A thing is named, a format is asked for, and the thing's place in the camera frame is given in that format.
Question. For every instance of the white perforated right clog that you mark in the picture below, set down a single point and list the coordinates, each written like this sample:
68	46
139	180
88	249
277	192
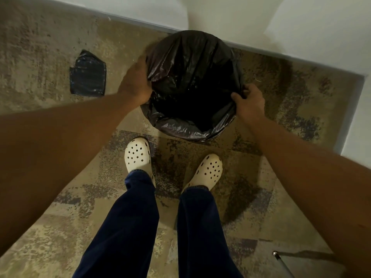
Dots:
206	172

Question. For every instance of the person's right blue jeans leg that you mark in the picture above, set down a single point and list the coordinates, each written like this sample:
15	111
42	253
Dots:
203	234

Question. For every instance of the white perforated left clog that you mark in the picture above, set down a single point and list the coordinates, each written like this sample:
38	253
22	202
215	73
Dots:
138	157

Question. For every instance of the person's left forearm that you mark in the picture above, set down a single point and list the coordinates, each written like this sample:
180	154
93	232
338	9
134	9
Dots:
52	159

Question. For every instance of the white perforated clog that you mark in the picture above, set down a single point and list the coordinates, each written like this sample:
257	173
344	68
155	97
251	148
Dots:
206	172
138	157

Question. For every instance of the person's right hand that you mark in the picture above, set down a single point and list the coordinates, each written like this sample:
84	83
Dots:
251	103

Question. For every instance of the person's blue jeans leg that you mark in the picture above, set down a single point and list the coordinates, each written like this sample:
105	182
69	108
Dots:
124	228
203	234

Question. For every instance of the person's left hand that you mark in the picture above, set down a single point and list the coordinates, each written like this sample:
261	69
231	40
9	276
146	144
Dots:
135	83

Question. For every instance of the black plastic trash bag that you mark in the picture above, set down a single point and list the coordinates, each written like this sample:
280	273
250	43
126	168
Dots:
191	83

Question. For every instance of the person's right forearm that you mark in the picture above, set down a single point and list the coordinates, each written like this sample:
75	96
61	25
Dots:
316	188

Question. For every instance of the person's left blue jeans leg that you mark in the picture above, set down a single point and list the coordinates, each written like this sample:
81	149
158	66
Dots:
124	228

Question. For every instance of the folded black plastic bag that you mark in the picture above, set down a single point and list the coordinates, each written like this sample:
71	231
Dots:
87	74

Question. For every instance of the thin metal rod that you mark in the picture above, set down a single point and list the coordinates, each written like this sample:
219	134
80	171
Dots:
282	264

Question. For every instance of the person's right thumb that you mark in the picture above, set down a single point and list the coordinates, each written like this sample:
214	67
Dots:
237	98

